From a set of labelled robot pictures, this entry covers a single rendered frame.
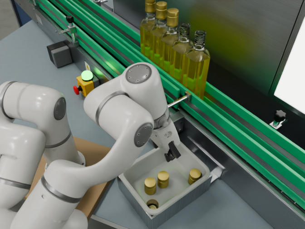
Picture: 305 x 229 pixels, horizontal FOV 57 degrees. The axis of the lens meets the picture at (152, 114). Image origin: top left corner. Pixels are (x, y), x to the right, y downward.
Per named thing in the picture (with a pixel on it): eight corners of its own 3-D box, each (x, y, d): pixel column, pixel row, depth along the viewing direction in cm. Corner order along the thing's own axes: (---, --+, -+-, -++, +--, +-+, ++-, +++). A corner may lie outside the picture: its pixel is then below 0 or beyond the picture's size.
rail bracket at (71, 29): (80, 47, 122) (74, 17, 112) (64, 52, 118) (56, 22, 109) (76, 42, 124) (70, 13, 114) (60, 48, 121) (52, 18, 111)
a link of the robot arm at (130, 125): (66, 176, 59) (122, 92, 58) (103, 218, 52) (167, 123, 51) (32, 171, 51) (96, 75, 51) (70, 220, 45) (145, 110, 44)
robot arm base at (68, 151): (62, 198, 82) (48, 167, 71) (30, 181, 86) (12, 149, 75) (93, 159, 92) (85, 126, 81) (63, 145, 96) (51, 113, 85)
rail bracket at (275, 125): (283, 141, 84) (299, 108, 75) (268, 152, 81) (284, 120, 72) (272, 133, 86) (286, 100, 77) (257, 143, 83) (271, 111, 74)
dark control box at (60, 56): (73, 63, 135) (69, 47, 129) (57, 69, 131) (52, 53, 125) (66, 55, 139) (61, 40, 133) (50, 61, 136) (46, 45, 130)
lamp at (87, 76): (95, 78, 114) (94, 72, 112) (85, 82, 112) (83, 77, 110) (90, 73, 117) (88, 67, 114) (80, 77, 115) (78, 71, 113)
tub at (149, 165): (210, 188, 87) (214, 172, 80) (151, 232, 77) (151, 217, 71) (173, 152, 96) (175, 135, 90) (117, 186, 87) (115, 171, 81)
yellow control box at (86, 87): (101, 93, 119) (99, 79, 114) (85, 100, 116) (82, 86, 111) (93, 85, 123) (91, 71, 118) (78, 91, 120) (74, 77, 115)
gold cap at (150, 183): (149, 197, 83) (148, 189, 80) (142, 188, 85) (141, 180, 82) (158, 191, 84) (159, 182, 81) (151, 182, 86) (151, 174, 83)
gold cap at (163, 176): (161, 190, 84) (162, 182, 81) (154, 182, 86) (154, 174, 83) (171, 184, 86) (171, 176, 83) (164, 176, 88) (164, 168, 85)
